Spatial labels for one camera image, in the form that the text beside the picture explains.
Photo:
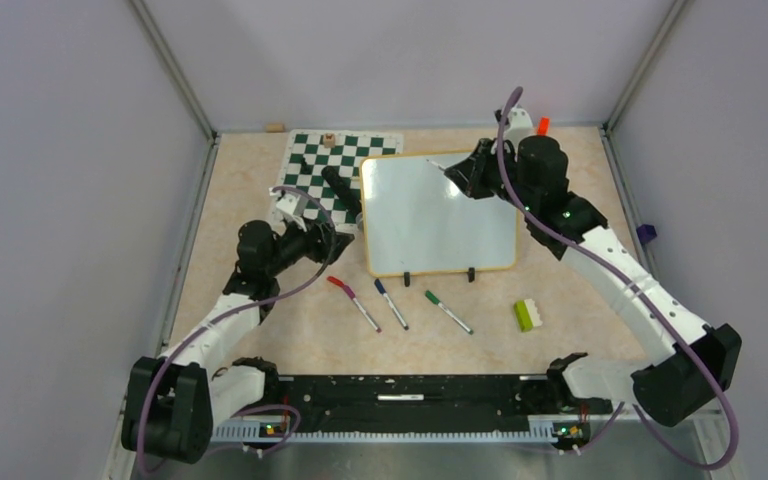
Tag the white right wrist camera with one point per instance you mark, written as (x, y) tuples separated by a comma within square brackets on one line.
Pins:
[(516, 124)]

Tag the red marker cap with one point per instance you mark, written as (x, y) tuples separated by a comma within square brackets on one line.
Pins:
[(336, 281)]

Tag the black glitter microphone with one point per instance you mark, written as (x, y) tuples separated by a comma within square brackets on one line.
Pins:
[(352, 213)]

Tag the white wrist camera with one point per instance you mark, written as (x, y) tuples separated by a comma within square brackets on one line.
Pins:
[(516, 124), (288, 206)]

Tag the purple block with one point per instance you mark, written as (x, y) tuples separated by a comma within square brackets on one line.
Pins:
[(646, 233)]

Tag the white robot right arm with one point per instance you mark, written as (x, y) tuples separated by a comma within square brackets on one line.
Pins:
[(688, 362)]

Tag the green capped marker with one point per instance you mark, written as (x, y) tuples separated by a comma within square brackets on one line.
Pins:
[(442, 306)]

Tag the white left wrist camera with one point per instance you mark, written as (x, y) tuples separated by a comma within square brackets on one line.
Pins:
[(288, 206)]

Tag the red marker pen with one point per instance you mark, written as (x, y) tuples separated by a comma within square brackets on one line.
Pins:
[(436, 164)]

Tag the blue capped marker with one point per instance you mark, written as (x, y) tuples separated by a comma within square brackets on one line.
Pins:
[(391, 304)]

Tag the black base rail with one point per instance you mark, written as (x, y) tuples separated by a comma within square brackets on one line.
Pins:
[(428, 404)]

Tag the orange block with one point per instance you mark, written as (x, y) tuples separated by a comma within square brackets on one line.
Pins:
[(543, 126)]

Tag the yellow framed whiteboard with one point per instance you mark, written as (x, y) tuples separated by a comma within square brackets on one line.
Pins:
[(416, 220)]

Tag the purple capped marker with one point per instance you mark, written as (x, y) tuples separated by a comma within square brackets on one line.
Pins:
[(368, 317)]

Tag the green white lego brick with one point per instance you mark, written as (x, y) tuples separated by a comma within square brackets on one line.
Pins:
[(527, 315)]

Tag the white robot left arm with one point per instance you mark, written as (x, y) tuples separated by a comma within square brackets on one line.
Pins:
[(175, 400)]

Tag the small wooden block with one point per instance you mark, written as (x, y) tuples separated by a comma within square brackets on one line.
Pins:
[(275, 128)]

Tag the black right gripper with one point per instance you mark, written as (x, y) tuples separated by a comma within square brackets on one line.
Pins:
[(469, 174)]

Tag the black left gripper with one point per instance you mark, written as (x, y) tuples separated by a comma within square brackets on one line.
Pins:
[(318, 239)]

